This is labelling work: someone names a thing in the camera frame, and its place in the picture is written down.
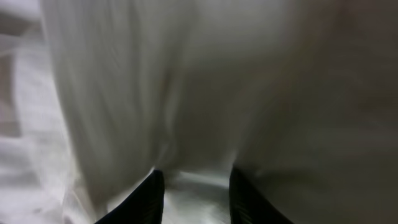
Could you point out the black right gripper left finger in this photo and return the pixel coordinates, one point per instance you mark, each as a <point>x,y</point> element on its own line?
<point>143,206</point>

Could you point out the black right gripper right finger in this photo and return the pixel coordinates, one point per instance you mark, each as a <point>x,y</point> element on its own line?
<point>248,206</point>

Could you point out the white printed t-shirt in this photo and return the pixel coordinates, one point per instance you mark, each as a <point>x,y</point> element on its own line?
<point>300,96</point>

